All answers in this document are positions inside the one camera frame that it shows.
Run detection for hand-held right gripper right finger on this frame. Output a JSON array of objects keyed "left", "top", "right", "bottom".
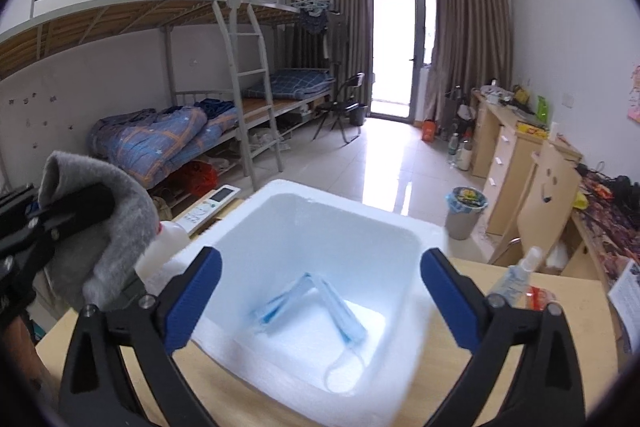
[{"left": 420, "top": 248, "right": 586, "bottom": 427}]

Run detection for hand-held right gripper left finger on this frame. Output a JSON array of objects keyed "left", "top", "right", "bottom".
[{"left": 57, "top": 246, "right": 223, "bottom": 427}]

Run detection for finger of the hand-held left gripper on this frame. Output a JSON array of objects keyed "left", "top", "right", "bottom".
[{"left": 30, "top": 189, "right": 117, "bottom": 240}]

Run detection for grey sock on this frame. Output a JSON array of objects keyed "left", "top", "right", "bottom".
[{"left": 39, "top": 150, "right": 160, "bottom": 312}]

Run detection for white foam box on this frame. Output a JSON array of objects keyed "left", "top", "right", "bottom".
[{"left": 187, "top": 179, "right": 451, "bottom": 410}]

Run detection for person's left forearm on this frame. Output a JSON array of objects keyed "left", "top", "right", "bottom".
[{"left": 0, "top": 313, "right": 48, "bottom": 410}]

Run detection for white lotion bottle red pump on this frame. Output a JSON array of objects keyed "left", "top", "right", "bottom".
[{"left": 135, "top": 221, "right": 192, "bottom": 294}]

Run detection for clear blue spray bottle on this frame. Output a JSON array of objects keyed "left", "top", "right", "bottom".
[{"left": 487, "top": 246, "right": 544, "bottom": 308}]

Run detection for grey trash bin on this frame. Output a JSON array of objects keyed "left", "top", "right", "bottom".
[{"left": 444, "top": 187, "right": 489, "bottom": 241}]

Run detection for blue face mask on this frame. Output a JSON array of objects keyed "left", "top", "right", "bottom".
[
  {"left": 312, "top": 274, "right": 372, "bottom": 390},
  {"left": 250, "top": 272, "right": 315, "bottom": 334}
]

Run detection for red snack packet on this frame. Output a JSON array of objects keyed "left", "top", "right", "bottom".
[{"left": 525, "top": 286, "right": 557, "bottom": 311}]

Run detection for white remote control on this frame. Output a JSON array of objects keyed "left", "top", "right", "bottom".
[{"left": 175, "top": 184, "right": 242, "bottom": 236}]

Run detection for blue plaid quilt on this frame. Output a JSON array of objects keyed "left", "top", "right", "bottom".
[{"left": 90, "top": 103, "right": 241, "bottom": 188}]

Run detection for red plastic bag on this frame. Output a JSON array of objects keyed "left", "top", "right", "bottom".
[{"left": 177, "top": 162, "right": 220, "bottom": 194}]

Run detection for wooden desk cabinet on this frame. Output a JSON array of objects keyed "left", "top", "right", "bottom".
[{"left": 470, "top": 92, "right": 583, "bottom": 236}]

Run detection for wooden chair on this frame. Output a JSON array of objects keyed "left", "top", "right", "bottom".
[{"left": 487, "top": 142, "right": 584, "bottom": 276}]

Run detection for printed paper sheet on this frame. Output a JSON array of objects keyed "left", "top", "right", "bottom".
[{"left": 607, "top": 259, "right": 640, "bottom": 339}]

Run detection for grey metal bunk bed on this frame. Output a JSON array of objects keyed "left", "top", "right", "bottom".
[
  {"left": 0, "top": 0, "right": 287, "bottom": 228},
  {"left": 230, "top": 0, "right": 339, "bottom": 144}
]

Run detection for black folding chair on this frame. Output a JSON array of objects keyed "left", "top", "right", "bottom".
[{"left": 312, "top": 73, "right": 366, "bottom": 144}]

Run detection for blue checked bedding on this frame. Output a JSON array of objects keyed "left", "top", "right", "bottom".
[{"left": 243, "top": 68, "right": 336, "bottom": 100}]

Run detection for brown curtain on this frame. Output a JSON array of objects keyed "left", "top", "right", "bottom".
[
  {"left": 285, "top": 0, "right": 371, "bottom": 75},
  {"left": 434, "top": 0, "right": 515, "bottom": 128}
]

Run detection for glass balcony door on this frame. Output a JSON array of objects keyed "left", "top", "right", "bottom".
[{"left": 367, "top": 0, "right": 439, "bottom": 120}]

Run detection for dark hanging clothes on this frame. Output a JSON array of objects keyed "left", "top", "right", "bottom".
[{"left": 295, "top": 0, "right": 347, "bottom": 60}]

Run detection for pink wall poster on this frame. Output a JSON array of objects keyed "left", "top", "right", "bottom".
[{"left": 627, "top": 64, "right": 640, "bottom": 124}]

